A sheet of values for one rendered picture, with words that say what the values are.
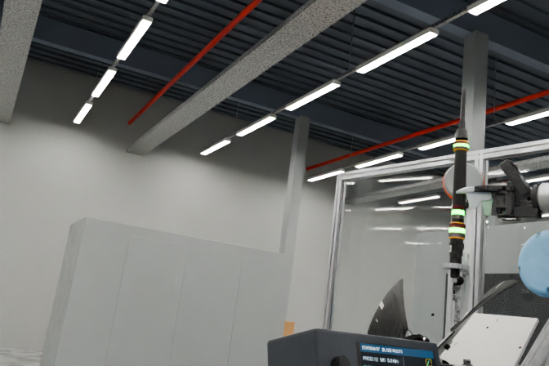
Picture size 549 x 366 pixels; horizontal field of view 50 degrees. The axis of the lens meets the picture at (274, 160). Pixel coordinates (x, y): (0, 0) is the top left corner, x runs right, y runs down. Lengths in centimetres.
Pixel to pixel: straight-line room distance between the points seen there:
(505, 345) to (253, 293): 550
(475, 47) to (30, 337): 1003
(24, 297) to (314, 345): 1260
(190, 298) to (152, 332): 56
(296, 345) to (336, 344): 6
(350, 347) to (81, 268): 596
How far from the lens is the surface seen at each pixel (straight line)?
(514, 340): 203
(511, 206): 164
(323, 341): 82
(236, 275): 722
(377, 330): 201
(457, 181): 174
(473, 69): 867
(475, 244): 255
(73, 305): 671
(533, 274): 113
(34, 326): 1338
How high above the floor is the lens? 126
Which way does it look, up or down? 15 degrees up
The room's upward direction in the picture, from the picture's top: 8 degrees clockwise
